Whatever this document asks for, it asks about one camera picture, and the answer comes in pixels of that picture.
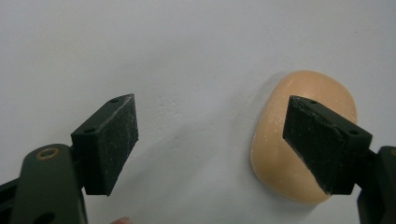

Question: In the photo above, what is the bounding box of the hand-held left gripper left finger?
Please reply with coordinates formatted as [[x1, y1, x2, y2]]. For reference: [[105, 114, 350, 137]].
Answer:
[[70, 93, 139, 197]]

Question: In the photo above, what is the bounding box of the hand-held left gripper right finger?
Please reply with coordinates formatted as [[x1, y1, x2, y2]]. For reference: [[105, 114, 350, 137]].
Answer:
[[282, 94, 374, 196]]

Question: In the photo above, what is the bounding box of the tan bread roll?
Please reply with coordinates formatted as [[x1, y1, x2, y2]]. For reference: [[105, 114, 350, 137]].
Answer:
[[249, 69, 359, 206]]

